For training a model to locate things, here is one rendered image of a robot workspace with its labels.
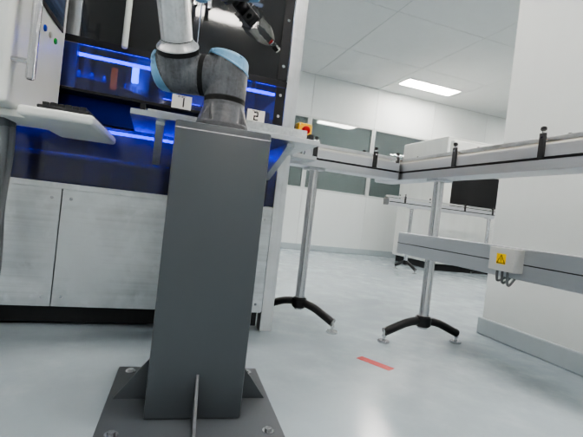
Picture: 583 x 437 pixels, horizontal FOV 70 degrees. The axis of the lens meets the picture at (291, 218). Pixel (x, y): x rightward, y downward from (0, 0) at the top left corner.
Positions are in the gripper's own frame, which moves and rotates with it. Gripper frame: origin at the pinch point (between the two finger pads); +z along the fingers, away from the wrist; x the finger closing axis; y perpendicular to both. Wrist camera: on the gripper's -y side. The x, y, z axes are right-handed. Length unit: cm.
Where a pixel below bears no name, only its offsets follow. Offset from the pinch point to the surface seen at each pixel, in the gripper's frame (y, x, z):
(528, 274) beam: -76, -15, 103
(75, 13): 43, 51, -50
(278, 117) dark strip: 23.8, 19.7, 36.2
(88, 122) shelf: -33, 55, -31
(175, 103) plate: 25, 48, -2
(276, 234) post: -6, 57, 66
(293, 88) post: 31.8, 5.2, 34.5
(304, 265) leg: -3, 62, 97
